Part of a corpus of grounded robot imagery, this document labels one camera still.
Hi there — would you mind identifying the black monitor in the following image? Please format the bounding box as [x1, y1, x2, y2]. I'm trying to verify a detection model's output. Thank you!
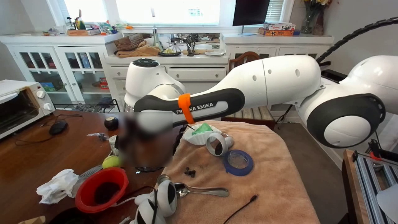
[232, 0, 271, 35]

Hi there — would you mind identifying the black ball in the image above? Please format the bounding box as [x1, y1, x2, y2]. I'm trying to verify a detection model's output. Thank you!
[104, 117, 119, 131]

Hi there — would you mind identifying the crumpled white paper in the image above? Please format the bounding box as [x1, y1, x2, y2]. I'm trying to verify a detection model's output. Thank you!
[36, 169, 80, 205]

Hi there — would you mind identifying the wooden chair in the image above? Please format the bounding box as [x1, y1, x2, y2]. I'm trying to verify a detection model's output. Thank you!
[221, 51, 276, 130]

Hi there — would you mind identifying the silver fork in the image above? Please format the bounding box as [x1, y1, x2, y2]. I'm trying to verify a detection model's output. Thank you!
[76, 165, 104, 181]

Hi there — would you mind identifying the heap of toys and books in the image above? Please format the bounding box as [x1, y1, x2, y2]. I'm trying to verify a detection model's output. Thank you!
[44, 9, 125, 36]

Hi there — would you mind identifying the black computer mouse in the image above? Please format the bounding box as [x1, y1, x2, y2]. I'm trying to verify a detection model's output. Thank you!
[49, 121, 68, 135]

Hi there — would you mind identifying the black mouse cable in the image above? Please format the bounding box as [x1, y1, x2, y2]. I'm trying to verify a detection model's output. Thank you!
[15, 113, 84, 147]

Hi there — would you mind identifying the dark figurine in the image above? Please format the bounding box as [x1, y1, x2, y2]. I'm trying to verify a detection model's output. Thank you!
[185, 34, 199, 57]

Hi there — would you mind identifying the clear plastic wrapper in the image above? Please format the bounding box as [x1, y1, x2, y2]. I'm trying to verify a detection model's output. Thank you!
[87, 133, 109, 142]

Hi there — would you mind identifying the white built-in cabinets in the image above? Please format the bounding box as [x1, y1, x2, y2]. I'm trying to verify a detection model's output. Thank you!
[0, 31, 335, 123]

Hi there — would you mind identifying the blue tape roll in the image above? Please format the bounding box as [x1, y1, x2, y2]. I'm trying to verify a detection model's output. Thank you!
[223, 150, 254, 177]

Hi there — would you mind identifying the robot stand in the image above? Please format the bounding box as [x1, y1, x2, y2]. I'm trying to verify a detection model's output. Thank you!
[342, 149, 398, 224]

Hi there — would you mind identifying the peach towel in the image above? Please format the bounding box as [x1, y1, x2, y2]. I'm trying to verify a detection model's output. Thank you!
[162, 120, 321, 224]

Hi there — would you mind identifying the white disc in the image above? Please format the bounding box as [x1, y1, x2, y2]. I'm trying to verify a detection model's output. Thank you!
[376, 184, 398, 215]

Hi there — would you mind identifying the yellow-green ball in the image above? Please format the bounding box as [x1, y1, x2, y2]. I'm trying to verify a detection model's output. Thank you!
[102, 155, 120, 169]

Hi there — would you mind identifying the window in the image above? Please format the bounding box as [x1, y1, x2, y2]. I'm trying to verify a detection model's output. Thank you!
[47, 0, 294, 28]

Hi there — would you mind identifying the vase of flowers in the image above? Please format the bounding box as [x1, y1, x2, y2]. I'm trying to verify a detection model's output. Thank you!
[301, 0, 333, 35]

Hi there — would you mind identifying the stack of board games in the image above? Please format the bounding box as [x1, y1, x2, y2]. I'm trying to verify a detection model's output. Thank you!
[258, 22, 301, 36]

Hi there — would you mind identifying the white paper filter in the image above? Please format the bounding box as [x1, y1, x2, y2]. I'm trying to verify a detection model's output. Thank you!
[182, 123, 223, 146]

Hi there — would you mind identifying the tan cloth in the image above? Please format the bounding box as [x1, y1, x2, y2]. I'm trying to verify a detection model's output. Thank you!
[116, 44, 161, 58]

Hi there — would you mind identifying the silver spoon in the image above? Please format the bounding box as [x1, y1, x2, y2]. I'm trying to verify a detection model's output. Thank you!
[174, 183, 230, 198]

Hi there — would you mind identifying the toaster oven door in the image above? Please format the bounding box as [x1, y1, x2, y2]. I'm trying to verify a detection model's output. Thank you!
[0, 91, 41, 138]

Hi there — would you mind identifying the red bowl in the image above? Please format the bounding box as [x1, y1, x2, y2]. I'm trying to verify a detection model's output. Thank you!
[75, 167, 129, 214]

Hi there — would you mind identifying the green crumpled piece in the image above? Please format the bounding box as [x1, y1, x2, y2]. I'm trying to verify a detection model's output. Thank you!
[192, 123, 213, 136]

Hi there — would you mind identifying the black wire rack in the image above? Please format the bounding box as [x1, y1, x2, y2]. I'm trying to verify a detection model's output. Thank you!
[54, 99, 121, 113]

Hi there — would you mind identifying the white tape roll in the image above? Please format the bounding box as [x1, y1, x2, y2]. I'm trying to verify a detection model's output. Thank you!
[206, 132, 234, 156]

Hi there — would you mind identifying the white toaster oven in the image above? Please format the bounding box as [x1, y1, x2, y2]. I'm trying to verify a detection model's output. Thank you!
[0, 79, 56, 139]

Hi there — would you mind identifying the woven basket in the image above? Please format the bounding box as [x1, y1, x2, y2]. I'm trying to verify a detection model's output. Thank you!
[113, 33, 145, 52]

